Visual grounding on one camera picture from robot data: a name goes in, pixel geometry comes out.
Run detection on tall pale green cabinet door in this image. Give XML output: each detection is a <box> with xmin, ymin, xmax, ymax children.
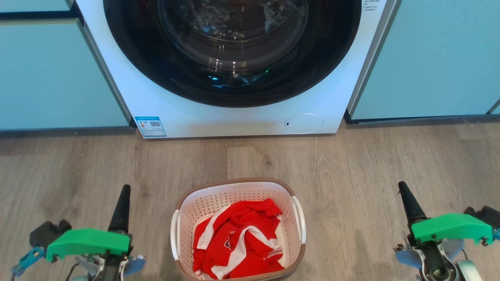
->
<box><xmin>0</xmin><ymin>19</ymin><xmax>131</xmax><ymax>131</ymax></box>

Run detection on blue energy label sticker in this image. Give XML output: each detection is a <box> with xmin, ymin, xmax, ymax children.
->
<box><xmin>134</xmin><ymin>116</ymin><xmax>167</xmax><ymax>138</ymax></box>

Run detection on white front-load washing machine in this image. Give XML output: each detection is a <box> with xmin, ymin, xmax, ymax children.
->
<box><xmin>75</xmin><ymin>0</ymin><xmax>403</xmax><ymax>139</ymax></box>

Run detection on white perforated laundry basket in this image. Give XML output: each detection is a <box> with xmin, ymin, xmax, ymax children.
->
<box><xmin>170</xmin><ymin>178</ymin><xmax>307</xmax><ymax>281</ymax></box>

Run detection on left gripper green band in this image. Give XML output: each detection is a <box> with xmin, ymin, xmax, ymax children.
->
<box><xmin>46</xmin><ymin>185</ymin><xmax>146</xmax><ymax>281</ymax></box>

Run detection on blue cable connector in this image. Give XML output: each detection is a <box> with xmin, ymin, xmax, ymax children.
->
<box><xmin>11</xmin><ymin>246</ymin><xmax>46</xmax><ymax>277</ymax></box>

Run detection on red and white garment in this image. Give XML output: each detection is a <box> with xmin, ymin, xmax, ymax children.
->
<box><xmin>192</xmin><ymin>198</ymin><xmax>285</xmax><ymax>280</ymax></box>

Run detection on pale green cabinet drawer front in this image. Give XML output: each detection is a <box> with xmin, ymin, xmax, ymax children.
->
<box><xmin>0</xmin><ymin>0</ymin><xmax>75</xmax><ymax>13</ymax></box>

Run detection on wide pale green cabinet front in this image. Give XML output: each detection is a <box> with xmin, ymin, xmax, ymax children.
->
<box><xmin>346</xmin><ymin>0</ymin><xmax>500</xmax><ymax>124</ymax></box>

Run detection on round white filter cover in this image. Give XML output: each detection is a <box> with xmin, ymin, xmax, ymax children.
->
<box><xmin>284</xmin><ymin>114</ymin><xmax>324</xmax><ymax>134</ymax></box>

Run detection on dark round washer door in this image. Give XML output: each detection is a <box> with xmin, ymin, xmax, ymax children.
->
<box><xmin>103</xmin><ymin>0</ymin><xmax>363</xmax><ymax>108</ymax></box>

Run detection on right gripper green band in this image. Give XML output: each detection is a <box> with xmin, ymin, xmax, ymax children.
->
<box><xmin>395</xmin><ymin>213</ymin><xmax>493</xmax><ymax>281</ymax></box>

